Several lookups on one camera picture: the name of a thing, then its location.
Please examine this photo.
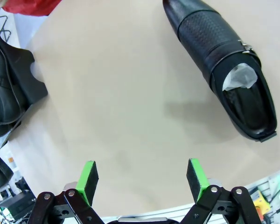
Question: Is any yellow emergency stop box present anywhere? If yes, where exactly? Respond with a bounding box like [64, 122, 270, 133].
[254, 191, 271, 213]

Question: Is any person in red jacket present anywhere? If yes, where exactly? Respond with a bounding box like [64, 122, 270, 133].
[1, 0, 63, 17]

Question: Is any black equipment box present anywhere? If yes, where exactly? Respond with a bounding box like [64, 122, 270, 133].
[4, 193, 37, 219]

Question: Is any white tissue paper stuffing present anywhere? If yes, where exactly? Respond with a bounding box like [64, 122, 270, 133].
[222, 63, 258, 91]

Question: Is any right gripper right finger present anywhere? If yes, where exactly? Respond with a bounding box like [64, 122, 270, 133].
[181, 158, 269, 224]

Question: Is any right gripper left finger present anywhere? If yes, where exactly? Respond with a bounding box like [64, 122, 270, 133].
[28, 161, 101, 224]

